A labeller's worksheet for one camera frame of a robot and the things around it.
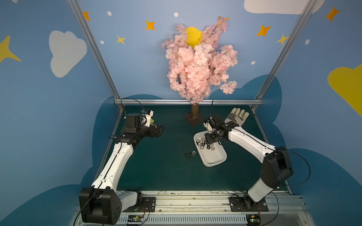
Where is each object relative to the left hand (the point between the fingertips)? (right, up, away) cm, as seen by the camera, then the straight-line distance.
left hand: (156, 124), depth 81 cm
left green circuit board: (-9, -49, -9) cm, 50 cm away
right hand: (+33, -9, +8) cm, 35 cm away
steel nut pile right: (+23, -19, +12) cm, 32 cm away
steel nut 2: (+36, -17, +15) cm, 43 cm away
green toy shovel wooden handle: (-10, +1, +30) cm, 32 cm away
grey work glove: (+61, +6, +34) cm, 70 cm away
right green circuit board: (+53, -50, -8) cm, 73 cm away
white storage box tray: (+34, -23, +12) cm, 43 cm away
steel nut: (+26, -12, +19) cm, 34 cm away
